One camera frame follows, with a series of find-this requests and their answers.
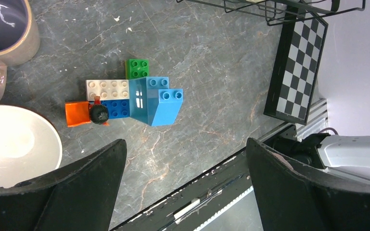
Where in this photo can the pink mug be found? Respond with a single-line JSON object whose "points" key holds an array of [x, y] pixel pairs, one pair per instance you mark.
{"points": [[19, 36]]}

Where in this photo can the red mug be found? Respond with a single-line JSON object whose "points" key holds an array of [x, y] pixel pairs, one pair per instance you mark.
{"points": [[30, 146]]}

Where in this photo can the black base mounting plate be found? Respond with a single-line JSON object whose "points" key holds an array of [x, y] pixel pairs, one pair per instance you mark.
{"points": [[195, 202]]}

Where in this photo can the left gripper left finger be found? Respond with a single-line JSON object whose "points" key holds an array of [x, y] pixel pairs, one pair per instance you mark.
{"points": [[77, 197]]}

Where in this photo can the slotted cable duct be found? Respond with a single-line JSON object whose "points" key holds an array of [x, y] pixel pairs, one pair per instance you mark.
{"points": [[225, 208]]}

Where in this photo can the toy block structure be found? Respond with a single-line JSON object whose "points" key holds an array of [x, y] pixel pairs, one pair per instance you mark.
{"points": [[140, 96]]}

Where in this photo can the black wire dish rack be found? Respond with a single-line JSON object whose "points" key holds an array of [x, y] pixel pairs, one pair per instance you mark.
{"points": [[280, 12]]}

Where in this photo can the checkerboard calibration board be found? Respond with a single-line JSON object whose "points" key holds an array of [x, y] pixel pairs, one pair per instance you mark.
{"points": [[296, 68]]}

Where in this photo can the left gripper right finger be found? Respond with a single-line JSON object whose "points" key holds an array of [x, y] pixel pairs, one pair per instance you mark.
{"points": [[293, 196]]}

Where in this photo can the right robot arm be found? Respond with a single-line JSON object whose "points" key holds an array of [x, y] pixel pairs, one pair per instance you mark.
{"points": [[344, 156]]}

